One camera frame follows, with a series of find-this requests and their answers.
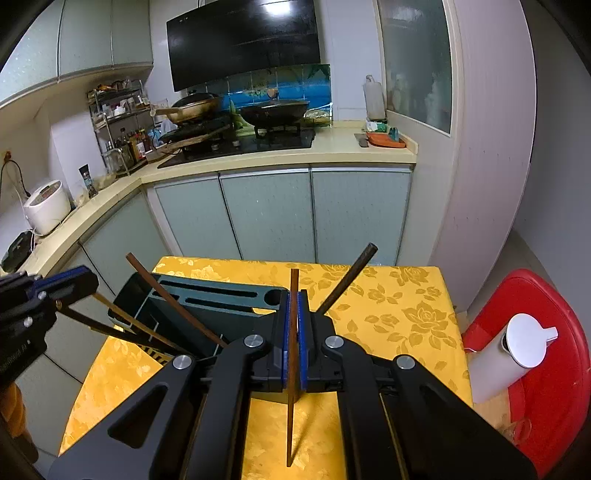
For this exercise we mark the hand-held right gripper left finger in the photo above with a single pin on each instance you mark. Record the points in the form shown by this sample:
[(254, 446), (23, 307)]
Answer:
[(282, 364)]

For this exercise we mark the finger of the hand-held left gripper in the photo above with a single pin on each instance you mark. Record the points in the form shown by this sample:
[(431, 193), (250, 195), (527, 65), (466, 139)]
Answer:
[(78, 286), (55, 275)]

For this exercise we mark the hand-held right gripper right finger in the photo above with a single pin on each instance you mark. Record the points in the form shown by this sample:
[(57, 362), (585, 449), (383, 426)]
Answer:
[(304, 364)]

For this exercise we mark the light wooden chopstick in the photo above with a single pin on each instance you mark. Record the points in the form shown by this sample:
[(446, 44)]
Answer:
[(124, 314)]

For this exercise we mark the thin dark wooden chopstick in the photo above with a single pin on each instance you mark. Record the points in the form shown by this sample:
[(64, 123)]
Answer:
[(115, 329)]

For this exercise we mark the reddish brown wooden chopstick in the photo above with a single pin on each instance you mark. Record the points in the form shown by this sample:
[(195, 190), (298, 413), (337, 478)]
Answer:
[(291, 429)]

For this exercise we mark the dark brown wooden chopstick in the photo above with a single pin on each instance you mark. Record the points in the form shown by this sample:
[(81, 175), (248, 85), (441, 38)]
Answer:
[(346, 280)]

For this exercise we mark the dark green utensil holder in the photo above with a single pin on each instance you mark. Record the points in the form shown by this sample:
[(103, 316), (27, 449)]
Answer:
[(221, 282)]

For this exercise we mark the person's left forearm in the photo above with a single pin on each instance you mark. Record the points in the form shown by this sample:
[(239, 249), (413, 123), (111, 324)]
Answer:
[(14, 410)]

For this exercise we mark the black countertop appliance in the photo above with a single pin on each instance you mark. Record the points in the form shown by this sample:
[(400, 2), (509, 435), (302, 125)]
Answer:
[(16, 251)]

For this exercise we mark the white rice cooker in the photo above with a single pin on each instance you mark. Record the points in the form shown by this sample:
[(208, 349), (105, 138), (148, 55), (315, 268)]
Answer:
[(46, 205)]

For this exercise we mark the black label seasoning bottle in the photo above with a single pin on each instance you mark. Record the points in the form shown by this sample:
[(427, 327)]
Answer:
[(87, 182)]

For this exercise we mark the yellow floral tablecloth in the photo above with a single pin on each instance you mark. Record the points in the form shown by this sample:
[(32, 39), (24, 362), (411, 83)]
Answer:
[(406, 314)]

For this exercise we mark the pale green lower cabinets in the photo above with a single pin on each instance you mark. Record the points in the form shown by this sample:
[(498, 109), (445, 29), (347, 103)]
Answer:
[(268, 217)]

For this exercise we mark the pale green cabinets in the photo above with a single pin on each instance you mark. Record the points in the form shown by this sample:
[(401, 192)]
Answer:
[(83, 37), (268, 217)]

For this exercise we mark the metal spice rack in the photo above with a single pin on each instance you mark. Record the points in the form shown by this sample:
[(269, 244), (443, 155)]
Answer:
[(117, 138)]

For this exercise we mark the white pitcher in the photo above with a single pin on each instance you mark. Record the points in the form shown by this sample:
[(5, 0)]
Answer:
[(508, 364)]

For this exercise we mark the brass coloured frying pan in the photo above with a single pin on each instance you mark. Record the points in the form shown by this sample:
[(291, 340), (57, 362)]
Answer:
[(196, 108)]

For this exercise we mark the black gas stove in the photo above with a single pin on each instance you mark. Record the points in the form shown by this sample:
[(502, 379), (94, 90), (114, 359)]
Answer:
[(277, 141)]

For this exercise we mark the clear glass cup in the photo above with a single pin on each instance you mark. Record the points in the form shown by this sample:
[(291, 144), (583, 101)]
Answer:
[(519, 431)]

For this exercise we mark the kitchen knife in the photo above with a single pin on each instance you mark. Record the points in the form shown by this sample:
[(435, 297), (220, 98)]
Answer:
[(361, 140)]

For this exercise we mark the pale green upper cabinets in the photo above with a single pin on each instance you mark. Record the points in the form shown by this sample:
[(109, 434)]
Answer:
[(83, 37)]

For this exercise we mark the black wok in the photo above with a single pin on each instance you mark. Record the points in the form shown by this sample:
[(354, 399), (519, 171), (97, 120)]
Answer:
[(274, 113)]

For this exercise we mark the red plastic stool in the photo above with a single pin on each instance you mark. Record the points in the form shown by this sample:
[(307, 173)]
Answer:
[(554, 392)]

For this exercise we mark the blue tile mural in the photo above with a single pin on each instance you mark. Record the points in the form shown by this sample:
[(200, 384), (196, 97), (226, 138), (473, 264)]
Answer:
[(258, 87)]

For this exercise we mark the white plastic jug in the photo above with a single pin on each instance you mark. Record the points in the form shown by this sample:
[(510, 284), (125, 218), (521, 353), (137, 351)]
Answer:
[(374, 99)]

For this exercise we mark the black range hood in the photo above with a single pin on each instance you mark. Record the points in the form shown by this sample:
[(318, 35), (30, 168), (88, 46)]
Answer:
[(244, 41)]

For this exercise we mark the frosted glass window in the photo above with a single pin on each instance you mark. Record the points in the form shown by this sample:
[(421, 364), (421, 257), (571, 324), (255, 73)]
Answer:
[(415, 60)]

